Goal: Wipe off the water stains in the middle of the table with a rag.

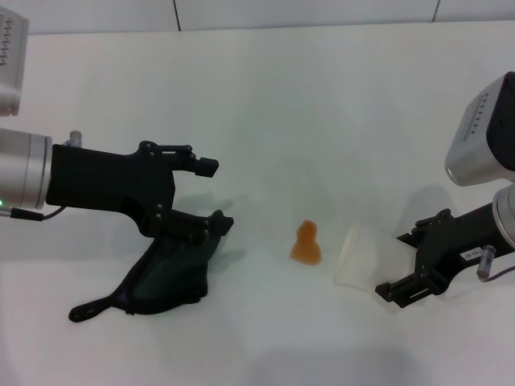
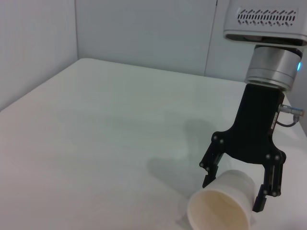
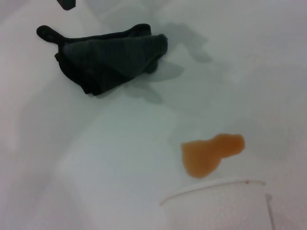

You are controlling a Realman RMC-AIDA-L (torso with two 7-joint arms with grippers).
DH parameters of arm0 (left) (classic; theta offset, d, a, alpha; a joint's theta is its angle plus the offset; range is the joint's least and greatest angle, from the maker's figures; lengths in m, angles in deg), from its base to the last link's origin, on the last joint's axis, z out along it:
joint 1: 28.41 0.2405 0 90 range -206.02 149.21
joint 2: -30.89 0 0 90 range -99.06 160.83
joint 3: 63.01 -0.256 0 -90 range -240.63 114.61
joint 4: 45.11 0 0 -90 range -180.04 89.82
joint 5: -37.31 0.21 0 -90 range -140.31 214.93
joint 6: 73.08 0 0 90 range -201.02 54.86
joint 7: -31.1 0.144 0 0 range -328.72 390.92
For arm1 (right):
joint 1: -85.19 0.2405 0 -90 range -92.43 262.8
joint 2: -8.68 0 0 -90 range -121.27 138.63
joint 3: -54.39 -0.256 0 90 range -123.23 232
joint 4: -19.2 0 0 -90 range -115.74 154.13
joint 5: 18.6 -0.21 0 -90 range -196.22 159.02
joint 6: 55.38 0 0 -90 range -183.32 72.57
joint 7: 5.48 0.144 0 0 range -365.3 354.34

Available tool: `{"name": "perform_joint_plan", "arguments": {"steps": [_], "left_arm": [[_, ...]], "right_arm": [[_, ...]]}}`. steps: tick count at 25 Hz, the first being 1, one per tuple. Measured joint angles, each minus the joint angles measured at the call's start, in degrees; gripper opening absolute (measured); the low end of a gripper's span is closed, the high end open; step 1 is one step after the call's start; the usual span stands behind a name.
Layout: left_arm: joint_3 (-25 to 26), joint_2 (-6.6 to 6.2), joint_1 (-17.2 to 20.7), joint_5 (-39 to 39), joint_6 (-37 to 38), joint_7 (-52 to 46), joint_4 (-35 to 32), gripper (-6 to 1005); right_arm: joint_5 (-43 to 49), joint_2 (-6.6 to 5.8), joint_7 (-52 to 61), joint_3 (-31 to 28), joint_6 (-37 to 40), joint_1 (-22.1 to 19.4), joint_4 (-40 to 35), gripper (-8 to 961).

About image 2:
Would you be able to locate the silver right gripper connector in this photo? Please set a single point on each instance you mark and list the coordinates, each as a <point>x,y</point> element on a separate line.
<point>289,111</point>

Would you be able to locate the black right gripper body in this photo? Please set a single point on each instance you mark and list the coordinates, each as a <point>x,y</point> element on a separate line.
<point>256,134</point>

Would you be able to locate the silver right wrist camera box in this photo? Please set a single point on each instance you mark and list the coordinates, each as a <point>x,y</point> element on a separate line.
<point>263,24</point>

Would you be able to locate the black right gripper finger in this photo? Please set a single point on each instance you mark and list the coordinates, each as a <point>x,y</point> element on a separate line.
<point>271,184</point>
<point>209,165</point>

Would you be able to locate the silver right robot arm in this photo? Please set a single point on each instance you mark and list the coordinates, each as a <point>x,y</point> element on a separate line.
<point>271,67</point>

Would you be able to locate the white paper cup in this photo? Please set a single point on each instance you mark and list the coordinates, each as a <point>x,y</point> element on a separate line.
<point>216,210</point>

